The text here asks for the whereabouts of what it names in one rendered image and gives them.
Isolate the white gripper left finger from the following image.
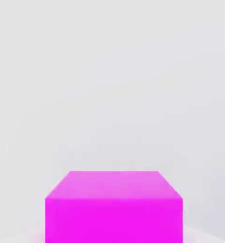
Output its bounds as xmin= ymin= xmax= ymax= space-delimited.
xmin=8 ymin=228 xmax=46 ymax=243

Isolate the small magenta cube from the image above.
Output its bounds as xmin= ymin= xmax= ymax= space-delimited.
xmin=45 ymin=170 xmax=183 ymax=243

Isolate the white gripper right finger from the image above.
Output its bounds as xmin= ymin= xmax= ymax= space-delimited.
xmin=182 ymin=225 xmax=225 ymax=243

